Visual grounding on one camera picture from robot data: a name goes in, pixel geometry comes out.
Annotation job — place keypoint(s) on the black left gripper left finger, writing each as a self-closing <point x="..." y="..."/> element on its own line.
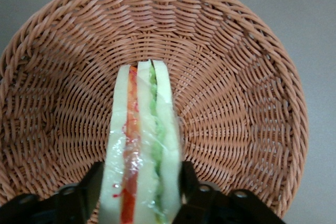
<point x="65" y="205"/>

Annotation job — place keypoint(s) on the plastic-wrapped triangle sandwich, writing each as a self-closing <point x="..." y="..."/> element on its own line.
<point x="147" y="129"/>

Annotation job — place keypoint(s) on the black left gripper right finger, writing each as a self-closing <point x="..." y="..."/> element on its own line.
<point x="210" y="208"/>

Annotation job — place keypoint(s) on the round brown wicker basket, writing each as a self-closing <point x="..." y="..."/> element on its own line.
<point x="210" y="51"/>

